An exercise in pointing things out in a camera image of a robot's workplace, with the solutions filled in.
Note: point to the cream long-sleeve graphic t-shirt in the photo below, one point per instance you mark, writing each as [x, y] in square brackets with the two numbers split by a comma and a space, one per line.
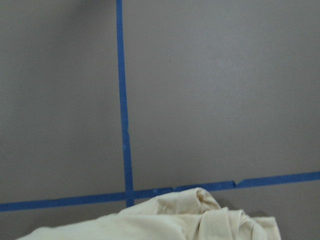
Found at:
[186, 215]

